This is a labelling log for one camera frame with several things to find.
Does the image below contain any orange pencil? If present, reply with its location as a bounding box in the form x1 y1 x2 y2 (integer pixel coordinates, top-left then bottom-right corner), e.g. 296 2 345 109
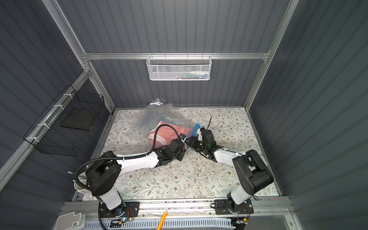
157 211 168 230

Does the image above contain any black corrugated cable conduit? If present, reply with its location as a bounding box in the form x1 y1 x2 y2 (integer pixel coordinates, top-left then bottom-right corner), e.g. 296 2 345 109
74 124 181 192

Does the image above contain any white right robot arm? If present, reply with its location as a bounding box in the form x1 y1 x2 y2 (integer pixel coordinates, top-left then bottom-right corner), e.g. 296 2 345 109
186 128 274 206

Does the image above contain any blue white striped garment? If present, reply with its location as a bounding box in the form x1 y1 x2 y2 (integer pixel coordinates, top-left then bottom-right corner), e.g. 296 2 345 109
139 114 161 130

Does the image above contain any white plastic bracket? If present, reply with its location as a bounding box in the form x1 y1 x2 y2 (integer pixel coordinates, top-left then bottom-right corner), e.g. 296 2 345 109
55 212 86 230

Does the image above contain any white wire wall basket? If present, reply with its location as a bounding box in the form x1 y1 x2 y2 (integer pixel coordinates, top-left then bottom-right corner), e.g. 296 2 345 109
146 57 212 81

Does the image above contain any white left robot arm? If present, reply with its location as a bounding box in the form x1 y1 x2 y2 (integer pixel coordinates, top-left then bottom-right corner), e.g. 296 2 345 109
85 139 186 210

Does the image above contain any red white striped tank top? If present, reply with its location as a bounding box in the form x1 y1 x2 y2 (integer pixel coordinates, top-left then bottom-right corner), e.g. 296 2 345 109
155 121 194 147

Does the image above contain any white vented cable duct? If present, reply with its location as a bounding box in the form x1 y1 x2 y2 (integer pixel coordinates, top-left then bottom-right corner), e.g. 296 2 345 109
81 218 236 230

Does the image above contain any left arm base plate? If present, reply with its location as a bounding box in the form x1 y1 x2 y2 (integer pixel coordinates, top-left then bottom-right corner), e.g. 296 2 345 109
99 202 140 218

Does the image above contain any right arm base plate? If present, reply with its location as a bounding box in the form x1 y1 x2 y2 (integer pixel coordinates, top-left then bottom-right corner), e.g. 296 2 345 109
210 199 254 215

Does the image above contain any black wire wall basket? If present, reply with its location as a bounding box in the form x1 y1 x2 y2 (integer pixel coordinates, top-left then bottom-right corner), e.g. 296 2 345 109
24 86 105 157

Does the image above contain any aluminium corner frame post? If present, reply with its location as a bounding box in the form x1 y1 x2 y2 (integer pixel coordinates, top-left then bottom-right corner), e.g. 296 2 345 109
244 0 300 112

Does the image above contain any clear vacuum bag blue zipper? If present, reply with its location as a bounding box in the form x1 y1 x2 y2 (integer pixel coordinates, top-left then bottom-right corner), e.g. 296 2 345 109
134 98 200 137

